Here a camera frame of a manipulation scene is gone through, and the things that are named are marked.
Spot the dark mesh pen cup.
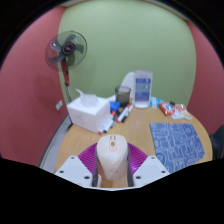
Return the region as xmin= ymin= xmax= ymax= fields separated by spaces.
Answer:
xmin=114 ymin=85 xmax=132 ymax=108

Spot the blue patterned mouse pad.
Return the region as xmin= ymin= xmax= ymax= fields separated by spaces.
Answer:
xmin=149 ymin=122 xmax=206 ymax=174

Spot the white and orange packet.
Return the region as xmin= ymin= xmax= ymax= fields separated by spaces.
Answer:
xmin=171 ymin=103 xmax=193 ymax=121

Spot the blue small box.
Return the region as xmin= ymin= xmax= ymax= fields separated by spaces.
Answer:
xmin=109 ymin=100 xmax=121 ymax=113

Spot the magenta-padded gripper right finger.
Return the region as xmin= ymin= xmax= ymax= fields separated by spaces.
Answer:
xmin=126 ymin=143 xmax=170 ymax=188

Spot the standing fan with red pole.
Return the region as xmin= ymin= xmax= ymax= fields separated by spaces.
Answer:
xmin=44 ymin=30 xmax=88 ymax=132

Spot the beige computer mouse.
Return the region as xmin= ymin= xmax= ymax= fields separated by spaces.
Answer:
xmin=95 ymin=134 xmax=129 ymax=180

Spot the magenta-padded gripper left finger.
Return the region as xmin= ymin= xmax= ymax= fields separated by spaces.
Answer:
xmin=54 ymin=143 xmax=100 ymax=188

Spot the white wall socket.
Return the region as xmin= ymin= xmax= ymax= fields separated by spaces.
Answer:
xmin=55 ymin=99 xmax=64 ymax=111

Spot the light blue packet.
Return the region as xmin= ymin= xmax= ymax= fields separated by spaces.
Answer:
xmin=149 ymin=96 xmax=165 ymax=109

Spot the red-capped whiteboard marker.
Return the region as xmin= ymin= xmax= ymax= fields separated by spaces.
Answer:
xmin=98 ymin=115 xmax=116 ymax=135
xmin=117 ymin=104 xmax=134 ymax=124

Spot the red snack packet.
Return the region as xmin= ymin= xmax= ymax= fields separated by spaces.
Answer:
xmin=157 ymin=101 xmax=176 ymax=117

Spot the white tissue box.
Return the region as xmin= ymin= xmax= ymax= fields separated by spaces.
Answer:
xmin=66 ymin=88 xmax=112 ymax=134

